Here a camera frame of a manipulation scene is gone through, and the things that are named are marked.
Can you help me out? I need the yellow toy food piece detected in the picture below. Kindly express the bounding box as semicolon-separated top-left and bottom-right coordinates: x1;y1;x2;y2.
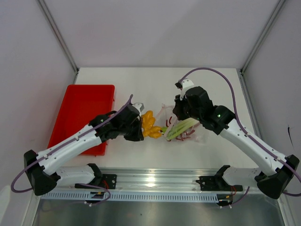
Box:
142;111;162;138

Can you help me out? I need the clear zip top bag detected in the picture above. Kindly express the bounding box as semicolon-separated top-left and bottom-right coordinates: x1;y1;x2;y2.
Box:
155;104;209;144

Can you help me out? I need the green white toy celery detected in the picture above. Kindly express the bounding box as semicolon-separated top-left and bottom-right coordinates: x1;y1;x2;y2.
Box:
160;118;199;142

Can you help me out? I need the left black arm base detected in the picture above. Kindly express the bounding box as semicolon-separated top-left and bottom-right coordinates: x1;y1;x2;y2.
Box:
88;174;117;190

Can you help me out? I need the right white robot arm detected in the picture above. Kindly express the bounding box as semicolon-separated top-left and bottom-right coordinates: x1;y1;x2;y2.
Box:
173;86;300;199

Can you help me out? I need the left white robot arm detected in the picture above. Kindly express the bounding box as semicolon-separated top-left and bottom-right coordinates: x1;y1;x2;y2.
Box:
24;103;144;196

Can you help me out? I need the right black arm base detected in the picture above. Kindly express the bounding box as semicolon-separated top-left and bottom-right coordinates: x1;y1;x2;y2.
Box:
195;176;243;192

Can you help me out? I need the red plastic tray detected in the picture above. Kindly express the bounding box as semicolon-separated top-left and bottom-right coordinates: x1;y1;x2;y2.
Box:
48;85;115;148

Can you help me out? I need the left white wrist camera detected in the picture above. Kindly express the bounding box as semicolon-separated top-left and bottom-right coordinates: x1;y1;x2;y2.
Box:
132;103;144;114

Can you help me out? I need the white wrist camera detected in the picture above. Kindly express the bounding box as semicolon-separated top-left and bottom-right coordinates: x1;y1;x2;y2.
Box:
175;79;195;100
132;103;144;114

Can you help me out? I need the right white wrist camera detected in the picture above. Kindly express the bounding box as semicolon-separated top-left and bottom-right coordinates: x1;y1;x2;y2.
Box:
175;79;195;100

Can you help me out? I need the aluminium mounting rail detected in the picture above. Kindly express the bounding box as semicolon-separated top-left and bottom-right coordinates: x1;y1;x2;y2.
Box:
31;167;288;195

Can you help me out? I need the white slotted cable duct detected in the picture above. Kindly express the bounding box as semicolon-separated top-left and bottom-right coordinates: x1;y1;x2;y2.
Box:
41;190;219;203

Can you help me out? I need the right aluminium frame post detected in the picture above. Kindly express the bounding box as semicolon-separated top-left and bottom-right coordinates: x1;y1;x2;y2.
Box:
239;0;288;73

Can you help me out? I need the aluminium frame post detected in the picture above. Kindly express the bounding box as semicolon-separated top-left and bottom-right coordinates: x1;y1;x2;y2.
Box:
36;0;79;74
239;0;288;73

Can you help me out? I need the left aluminium frame post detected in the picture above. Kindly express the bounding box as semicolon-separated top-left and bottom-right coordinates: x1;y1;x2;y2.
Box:
36;0;79;74

